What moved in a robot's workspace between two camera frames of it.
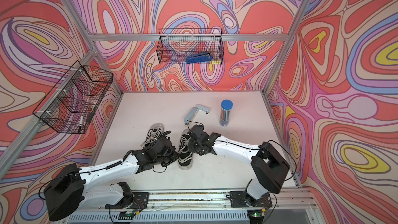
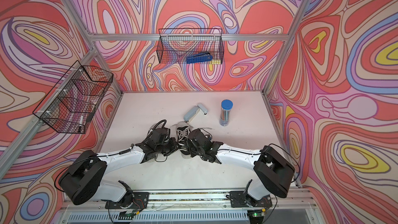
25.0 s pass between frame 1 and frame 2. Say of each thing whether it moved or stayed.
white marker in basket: stayed
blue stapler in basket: stayed
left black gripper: moved
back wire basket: stayed
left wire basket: stayed
